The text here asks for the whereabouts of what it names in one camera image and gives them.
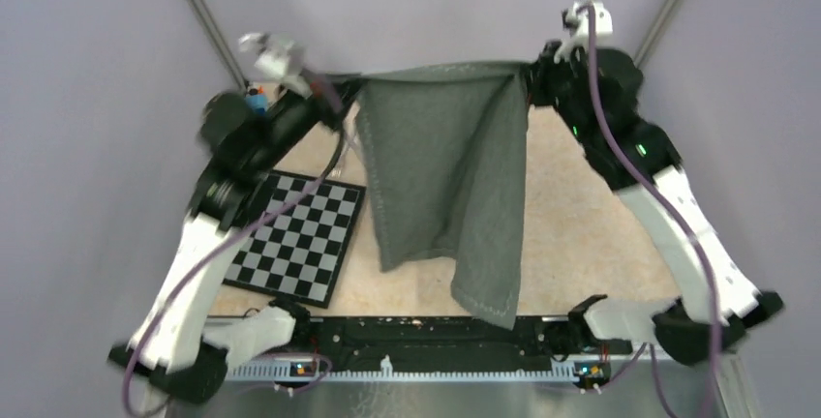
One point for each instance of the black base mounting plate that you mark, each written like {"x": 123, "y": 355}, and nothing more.
{"x": 446, "y": 344}

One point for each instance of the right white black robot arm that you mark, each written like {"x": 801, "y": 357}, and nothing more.
{"x": 717, "y": 304}

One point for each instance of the colourful toy brick block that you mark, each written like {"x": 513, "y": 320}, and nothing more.
{"x": 256, "y": 99}

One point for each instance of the grey cloth napkin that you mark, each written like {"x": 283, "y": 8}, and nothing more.
{"x": 445, "y": 153}

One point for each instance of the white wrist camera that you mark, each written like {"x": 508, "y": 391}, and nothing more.
{"x": 278, "y": 58}
{"x": 583, "y": 20}

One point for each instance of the grey slotted cable duct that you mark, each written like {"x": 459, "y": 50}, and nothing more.
{"x": 285, "y": 371}

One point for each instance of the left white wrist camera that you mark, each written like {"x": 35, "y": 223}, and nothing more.
{"x": 278, "y": 58}

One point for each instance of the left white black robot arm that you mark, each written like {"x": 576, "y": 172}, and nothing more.
{"x": 173, "y": 350}

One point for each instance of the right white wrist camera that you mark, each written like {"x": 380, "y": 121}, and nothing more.
{"x": 583, "y": 20}

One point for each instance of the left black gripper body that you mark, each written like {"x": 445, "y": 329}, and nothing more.
{"x": 292, "y": 116}

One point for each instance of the black white checkerboard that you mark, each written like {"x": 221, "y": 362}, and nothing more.
{"x": 301, "y": 253}

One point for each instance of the silver fork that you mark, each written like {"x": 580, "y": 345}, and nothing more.
{"x": 341, "y": 164}

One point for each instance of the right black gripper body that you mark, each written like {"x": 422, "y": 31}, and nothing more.
{"x": 552, "y": 84}

